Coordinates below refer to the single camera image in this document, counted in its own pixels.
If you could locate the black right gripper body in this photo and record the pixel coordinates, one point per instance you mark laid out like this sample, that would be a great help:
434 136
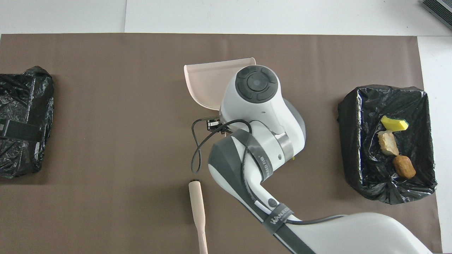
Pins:
216 125

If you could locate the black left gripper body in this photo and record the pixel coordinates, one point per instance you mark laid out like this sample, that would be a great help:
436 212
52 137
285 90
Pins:
19 130

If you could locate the pink plastic dustpan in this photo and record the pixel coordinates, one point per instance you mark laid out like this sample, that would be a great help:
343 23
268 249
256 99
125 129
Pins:
204 84

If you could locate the beige hand brush black bristles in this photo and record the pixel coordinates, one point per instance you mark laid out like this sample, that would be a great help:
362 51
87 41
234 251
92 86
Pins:
197 201

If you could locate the striped croissant bread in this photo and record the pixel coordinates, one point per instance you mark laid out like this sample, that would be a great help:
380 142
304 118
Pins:
387 143

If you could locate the yellow sponge wedge green backing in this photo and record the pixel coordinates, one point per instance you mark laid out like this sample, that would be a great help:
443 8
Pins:
393 124

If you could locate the brown bread roll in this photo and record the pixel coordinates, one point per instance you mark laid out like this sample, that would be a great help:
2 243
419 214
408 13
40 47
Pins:
404 167

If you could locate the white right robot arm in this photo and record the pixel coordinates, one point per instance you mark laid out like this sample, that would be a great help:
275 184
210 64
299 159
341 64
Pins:
254 106

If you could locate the flat-topped bin with black bag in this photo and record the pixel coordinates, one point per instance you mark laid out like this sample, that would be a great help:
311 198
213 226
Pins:
21 95

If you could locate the open bin with black bag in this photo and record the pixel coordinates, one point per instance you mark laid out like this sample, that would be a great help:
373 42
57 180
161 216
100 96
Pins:
416 106

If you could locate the brown table mat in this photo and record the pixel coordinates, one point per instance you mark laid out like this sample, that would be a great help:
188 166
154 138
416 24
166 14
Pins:
106 106

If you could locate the dark grey ribbed device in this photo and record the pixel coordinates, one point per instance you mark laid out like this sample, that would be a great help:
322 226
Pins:
441 8

